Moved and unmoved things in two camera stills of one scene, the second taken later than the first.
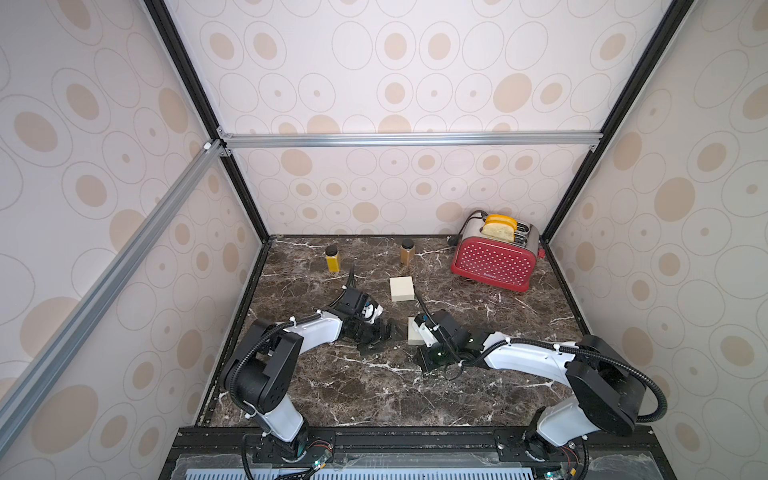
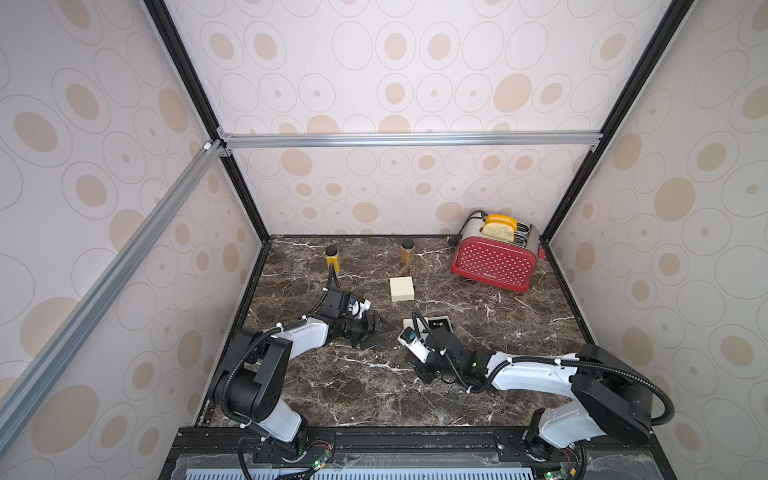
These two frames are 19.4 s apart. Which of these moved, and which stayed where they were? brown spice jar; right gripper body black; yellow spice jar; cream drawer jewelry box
Moved: right gripper body black
Stayed: yellow spice jar; brown spice jar; cream drawer jewelry box
